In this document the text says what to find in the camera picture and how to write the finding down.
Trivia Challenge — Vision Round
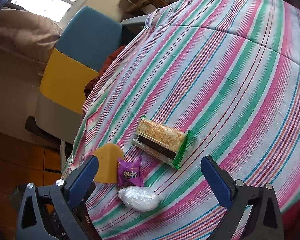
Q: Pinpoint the yellow sponge block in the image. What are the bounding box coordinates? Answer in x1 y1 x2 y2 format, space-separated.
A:
93 143 123 184

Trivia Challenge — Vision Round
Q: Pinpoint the striped pink green bedsheet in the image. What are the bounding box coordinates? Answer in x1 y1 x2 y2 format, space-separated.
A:
63 0 300 239

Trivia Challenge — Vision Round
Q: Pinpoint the pink beige curtain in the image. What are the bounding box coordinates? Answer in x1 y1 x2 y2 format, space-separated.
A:
0 8 63 65

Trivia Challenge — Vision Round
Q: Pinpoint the orange wooden wardrobe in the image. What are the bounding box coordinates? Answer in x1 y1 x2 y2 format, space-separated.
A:
0 133 61 239

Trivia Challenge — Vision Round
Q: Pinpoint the dark red cloth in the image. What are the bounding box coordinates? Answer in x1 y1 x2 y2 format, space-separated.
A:
84 45 126 98

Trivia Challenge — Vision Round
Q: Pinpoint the green cracker packet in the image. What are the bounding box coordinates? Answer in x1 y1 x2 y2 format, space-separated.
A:
132 116 191 170

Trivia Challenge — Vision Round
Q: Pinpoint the red blanket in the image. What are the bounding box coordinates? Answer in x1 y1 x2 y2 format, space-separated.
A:
282 200 300 240

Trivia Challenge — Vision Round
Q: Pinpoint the white plastic ball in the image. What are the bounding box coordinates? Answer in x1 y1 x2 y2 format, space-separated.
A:
117 186 159 212

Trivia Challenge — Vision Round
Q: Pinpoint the grey yellow blue headboard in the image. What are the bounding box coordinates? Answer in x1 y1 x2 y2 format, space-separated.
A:
35 7 122 143

